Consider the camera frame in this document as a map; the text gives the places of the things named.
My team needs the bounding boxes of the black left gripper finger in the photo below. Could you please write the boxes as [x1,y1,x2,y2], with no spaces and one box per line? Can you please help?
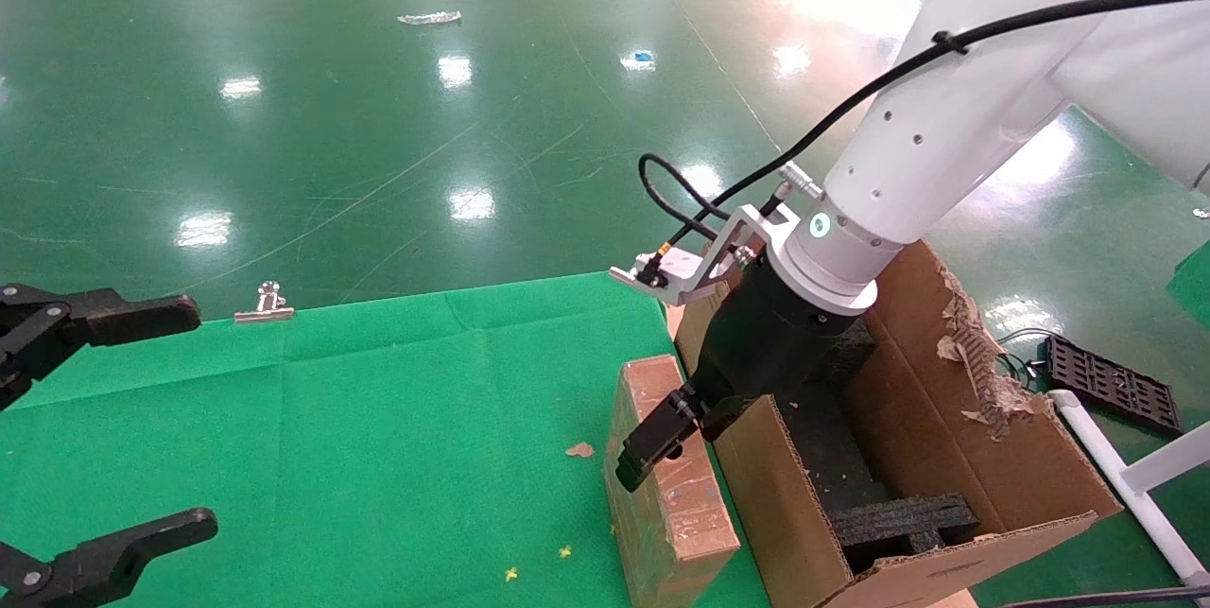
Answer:
[0,508,218,608]
[0,285,201,410]

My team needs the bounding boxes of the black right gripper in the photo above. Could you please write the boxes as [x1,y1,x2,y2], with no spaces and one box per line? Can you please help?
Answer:
[616,268,866,493]

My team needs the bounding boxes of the small brown cardboard box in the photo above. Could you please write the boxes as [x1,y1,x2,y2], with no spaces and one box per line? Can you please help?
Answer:
[605,355,741,608]

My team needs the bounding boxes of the large open cardboard carton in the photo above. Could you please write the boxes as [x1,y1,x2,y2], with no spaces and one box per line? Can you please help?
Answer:
[676,239,1124,608]

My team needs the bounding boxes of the black foam base sheet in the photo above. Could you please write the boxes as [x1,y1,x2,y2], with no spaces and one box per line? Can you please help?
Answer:
[785,372,894,505]

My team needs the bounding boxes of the black foam block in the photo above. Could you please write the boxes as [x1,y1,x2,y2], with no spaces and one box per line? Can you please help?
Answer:
[830,493,981,576]
[822,320,880,382]

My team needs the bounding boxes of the green cloth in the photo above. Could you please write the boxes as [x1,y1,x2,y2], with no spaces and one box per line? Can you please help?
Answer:
[1167,239,1210,325]
[0,270,771,608]

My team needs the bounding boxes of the black plastic grid tray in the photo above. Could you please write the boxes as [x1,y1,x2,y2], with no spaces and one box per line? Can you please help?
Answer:
[1040,334,1183,436]

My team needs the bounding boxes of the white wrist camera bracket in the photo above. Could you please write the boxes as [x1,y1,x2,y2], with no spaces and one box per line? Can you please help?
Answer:
[631,201,803,308]

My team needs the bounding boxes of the thin black floor wires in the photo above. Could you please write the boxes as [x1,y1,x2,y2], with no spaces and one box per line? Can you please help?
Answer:
[997,327,1052,391]

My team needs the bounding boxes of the white pipe frame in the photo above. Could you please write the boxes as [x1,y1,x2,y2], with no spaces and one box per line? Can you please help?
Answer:
[1047,389,1210,590]

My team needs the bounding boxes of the dark hanging cable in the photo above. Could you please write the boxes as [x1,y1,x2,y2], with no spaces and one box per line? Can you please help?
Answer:
[1000,584,1210,608]

